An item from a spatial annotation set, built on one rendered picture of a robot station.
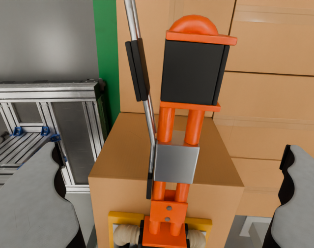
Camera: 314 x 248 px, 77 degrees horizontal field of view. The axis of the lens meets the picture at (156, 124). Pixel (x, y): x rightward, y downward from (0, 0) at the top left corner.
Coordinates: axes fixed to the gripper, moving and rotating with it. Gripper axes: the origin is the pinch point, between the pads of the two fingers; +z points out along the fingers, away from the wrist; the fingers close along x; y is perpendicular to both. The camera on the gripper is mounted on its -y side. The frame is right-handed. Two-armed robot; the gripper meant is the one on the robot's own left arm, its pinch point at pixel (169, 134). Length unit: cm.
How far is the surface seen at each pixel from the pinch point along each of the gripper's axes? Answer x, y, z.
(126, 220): -11, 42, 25
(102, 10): -37, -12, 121
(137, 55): -3.2, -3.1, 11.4
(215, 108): 5.9, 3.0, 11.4
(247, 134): 37, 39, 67
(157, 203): -1.2, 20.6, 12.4
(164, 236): 0.0, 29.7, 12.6
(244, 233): 82, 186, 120
